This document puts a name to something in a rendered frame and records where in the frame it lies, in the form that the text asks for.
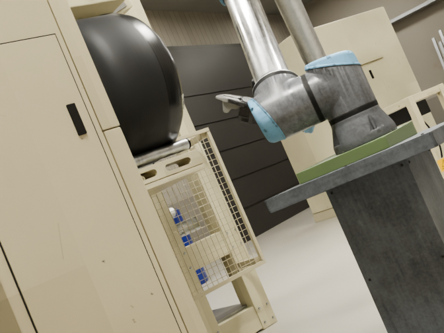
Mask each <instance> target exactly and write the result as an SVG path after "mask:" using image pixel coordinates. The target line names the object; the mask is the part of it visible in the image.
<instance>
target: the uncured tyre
mask: <svg viewBox="0 0 444 333"><path fill-rule="evenodd" d="M76 22H77V25H78V27H79V30H80V32H81V34H82V37H83V39H84V41H85V44H86V46H87V49H88V51H89V53H90V55H91V58H92V60H93V63H94V65H95V67H96V70H97V72H98V75H99V77H100V80H101V81H102V84H103V86H104V89H105V91H106V94H107V95H108V98H109V100H110V103H111V105H112V107H113V109H114V112H115V114H116V117H117V119H118V121H119V124H120V125H119V127H120V128H121V130H122V132H123V135H124V137H125V139H126V141H127V144H128V146H129V149H130V151H131V153H132V156H134V155H137V154H140V153H143V152H146V151H148V150H151V149H154V148H157V147H160V146H163V145H166V144H169V143H172V142H175V141H176V140H177V137H178V134H179V131H180V126H181V123H182V117H183V112H182V94H183V92H182V84H181V81H180V76H179V73H178V70H177V67H176V64H175V62H174V60H173V58H172V56H171V54H170V52H169V50H168V48H167V47H166V46H165V44H164V42H163V41H162V40H161V39H160V38H159V37H158V35H157V34H156V33H155V32H154V31H153V30H152V29H151V28H150V27H149V26H147V25H146V24H145V23H144V22H143V21H141V20H139V19H138V18H135V17H133V16H130V15H124V14H119V13H114V14H109V15H102V16H98V17H91V18H84V19H79V20H76Z"/></svg>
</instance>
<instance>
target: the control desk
mask: <svg viewBox="0 0 444 333"><path fill-rule="evenodd" d="M119 125H120V124H119V121H118V119H117V117H116V114H115V112H114V109H113V107H112V105H111V103H110V100H109V98H108V95H107V94H106V91H105V89H104V86H103V84H102V81H101V80H100V77H99V75H98V72H97V70H96V67H95V65H94V63H93V60H92V58H91V55H90V53H89V51H88V49H87V46H86V44H85V41H84V39H83V37H82V34H81V32H80V30H79V27H78V25H77V22H76V20H75V17H74V16H73V13H72V11H71V8H70V6H69V3H68V2H67V0H0V333H207V330H206V328H205V325H204V323H203V320H202V318H201V316H200V313H199V311H198V308H197V306H196V304H195V302H194V299H193V297H192V294H191V293H190V290H189V288H188V285H187V283H186V280H185V279H184V276H183V274H182V271H181V269H180V266H179V264H178V262H177V259H176V257H175V255H174V252H173V250H172V248H171V245H170V243H169V241H168V238H167V236H166V233H165V231H164V229H163V226H162V224H161V222H160V219H159V216H158V215H157V212H156V210H155V207H154V205H153V202H152V201H151V198H150V196H149V193H148V191H147V189H146V187H145V184H144V182H143V179H142V177H141V175H140V172H139V170H138V167H137V165H136V163H135V161H134V158H133V156H132V153H131V151H130V148H129V146H128V144H127V141H126V139H125V137H124V135H123V132H122V130H121V128H120V127H119Z"/></svg>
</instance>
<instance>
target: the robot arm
mask: <svg viewBox="0 0 444 333"><path fill-rule="evenodd" d="M274 1H275V3H276V5H277V7H278V9H279V11H280V14H281V16H282V18H283V20H284V22H285V25H286V27H287V29H288V31H289V33H290V35H291V37H292V39H293V41H294V43H295V45H296V47H297V50H298V52H299V54H300V56H301V58H302V60H303V63H304V64H305V71H306V73H305V74H303V75H301V76H299V77H298V75H297V74H296V73H294V72H293V71H290V70H289V69H288V67H287V64H286V62H285V60H284V57H283V54H282V52H281V50H280V48H279V45H278V42H277V40H276V37H275V36H274V33H273V30H272V27H271V26H270V23H269V21H268V18H267V16H266V14H265V11H264V9H263V6H262V4H261V2H260V0H220V2H221V4H222V5H224V6H227V8H228V10H229V14H230V16H231V19H232V22H233V24H234V27H235V30H236V32H237V36H238V37H239V41H240V44H241V46H242V49H243V52H244V55H245V57H246V60H247V63H248V66H249V68H250V71H251V73H252V76H253V79H252V82H251V87H252V88H253V90H252V95H253V98H250V97H247V96H239V95H233V94H220V95H217V96H216V97H215V98H216V99H219V100H222V102H223V111H224V113H228V112H229V111H230V110H231V109H238V108H239V107H240V108H239V114H238V122H242V123H246V124H251V125H252V124H257V125H258V126H259V127H260V129H261V131H262V133H263V134H264V136H265V137H266V139H267V140H268V141H269V142H270V143H276V142H278V141H281V140H285V139H287V138H288V137H291V136H293V135H295V134H297V133H300V132H305V133H312V132H313V131H314V128H315V126H316V125H317V124H319V123H321V122H324V121H326V120H328V122H329V124H330V126H331V128H332V138H333V148H334V152H335V154H336V155H340V154H342V153H345V152H347V151H350V150H352V149H355V148H356V147H359V146H361V145H364V144H366V143H368V142H370V141H372V140H374V139H377V138H379V137H381V136H383V135H386V134H388V133H390V132H392V131H394V130H396V129H397V126H396V124H395V122H394V121H393V120H392V119H391V118H390V117H389V116H388V115H387V114H386V113H385V112H384V111H383V110H382V109H381V107H380V106H379V103H378V102H377V99H376V98H375V95H374V93H373V91H372V89H371V86H370V84H369V82H368V80H367V78H366V76H365V74H364V71H363V69H362V67H361V64H360V62H359V61H358V59H357V58H356V56H355V54H354V53H353V52H352V51H349V50H344V51H341V52H336V53H334V54H330V55H328V56H326V54H325V52H324V50H323V48H322V45H321V43H320V40H319V39H318V36H317V35H316V32H315V30H314V27H313V25H312V23H311V20H310V18H309V16H308V14H307V12H306V10H305V7H304V5H303V3H302V0H274Z"/></svg>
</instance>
